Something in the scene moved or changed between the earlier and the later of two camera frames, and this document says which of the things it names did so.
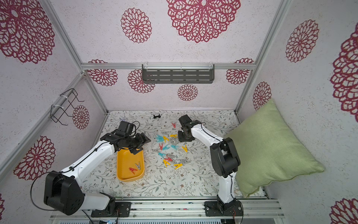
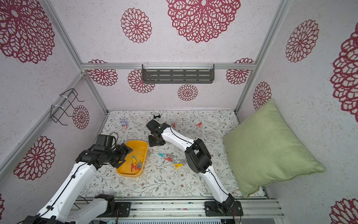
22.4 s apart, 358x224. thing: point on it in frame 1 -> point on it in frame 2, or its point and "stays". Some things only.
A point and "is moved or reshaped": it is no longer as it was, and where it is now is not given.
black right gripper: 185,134 -> 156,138
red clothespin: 132,170 is moved or reshaped
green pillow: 270,150 stays
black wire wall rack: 63,105 stays
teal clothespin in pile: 162,155 stays
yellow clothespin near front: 178,165 stays
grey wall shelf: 178,73 stays
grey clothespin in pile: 183,161 stays
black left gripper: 142,139 -> 124,150
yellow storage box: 125,160 is moved or reshaped
